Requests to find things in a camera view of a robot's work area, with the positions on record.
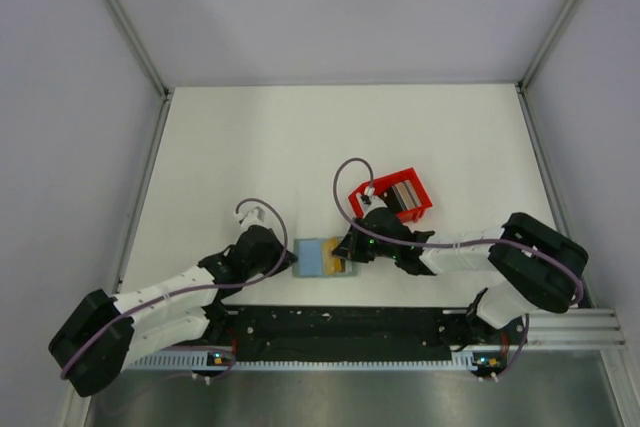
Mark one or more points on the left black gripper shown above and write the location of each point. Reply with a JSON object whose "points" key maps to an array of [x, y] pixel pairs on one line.
{"points": [[284, 263]]}

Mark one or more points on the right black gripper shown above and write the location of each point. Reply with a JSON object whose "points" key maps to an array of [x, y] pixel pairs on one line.
{"points": [[350, 247]]}

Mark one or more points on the red plastic bin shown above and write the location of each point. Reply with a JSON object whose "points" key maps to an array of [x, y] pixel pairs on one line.
{"points": [[383, 183]]}

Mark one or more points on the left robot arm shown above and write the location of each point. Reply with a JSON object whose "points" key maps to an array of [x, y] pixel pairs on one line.
{"points": [[105, 333]]}

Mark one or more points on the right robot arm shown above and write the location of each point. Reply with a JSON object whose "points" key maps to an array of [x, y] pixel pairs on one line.
{"points": [[538, 268]]}

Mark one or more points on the stack of credit cards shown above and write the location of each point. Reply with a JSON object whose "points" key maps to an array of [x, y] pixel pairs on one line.
{"points": [[401, 197]]}

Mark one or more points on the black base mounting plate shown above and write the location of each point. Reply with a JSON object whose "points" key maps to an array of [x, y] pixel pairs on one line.
{"points": [[349, 334]]}

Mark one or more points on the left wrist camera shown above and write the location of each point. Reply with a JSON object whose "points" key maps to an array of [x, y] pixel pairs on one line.
{"points": [[253, 217]]}

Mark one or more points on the grey slotted cable duct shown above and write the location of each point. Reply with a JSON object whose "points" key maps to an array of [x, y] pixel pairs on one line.
{"points": [[205, 361]]}

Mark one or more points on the aluminium front rail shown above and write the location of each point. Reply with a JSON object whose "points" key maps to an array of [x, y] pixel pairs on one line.
{"points": [[575, 330]]}

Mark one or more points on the left aluminium frame post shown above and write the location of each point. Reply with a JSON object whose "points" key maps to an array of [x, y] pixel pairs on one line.
{"points": [[136, 46]]}

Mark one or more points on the aluminium frame post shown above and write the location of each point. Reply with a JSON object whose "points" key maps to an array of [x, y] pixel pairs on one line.
{"points": [[136, 46], [552, 37]]}

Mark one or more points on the right aluminium frame post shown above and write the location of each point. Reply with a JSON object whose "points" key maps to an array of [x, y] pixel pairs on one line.
{"points": [[552, 37]]}

